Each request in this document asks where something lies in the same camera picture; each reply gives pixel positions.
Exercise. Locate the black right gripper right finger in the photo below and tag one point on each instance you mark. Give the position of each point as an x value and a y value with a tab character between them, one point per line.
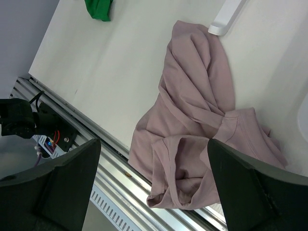
256	196

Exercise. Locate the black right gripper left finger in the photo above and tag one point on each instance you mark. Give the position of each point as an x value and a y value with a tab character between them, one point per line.
53	196

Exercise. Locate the mauve tank top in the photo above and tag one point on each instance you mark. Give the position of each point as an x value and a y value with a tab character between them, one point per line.
196	102

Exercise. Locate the green tank top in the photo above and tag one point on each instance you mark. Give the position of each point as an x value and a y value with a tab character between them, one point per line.
99	9

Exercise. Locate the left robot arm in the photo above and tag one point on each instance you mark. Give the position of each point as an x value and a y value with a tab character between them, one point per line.
31	118

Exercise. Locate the silver white clothes rack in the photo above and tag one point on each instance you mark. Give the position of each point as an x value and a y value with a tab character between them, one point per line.
226	17

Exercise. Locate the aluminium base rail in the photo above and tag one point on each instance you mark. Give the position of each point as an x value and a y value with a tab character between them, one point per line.
126	188

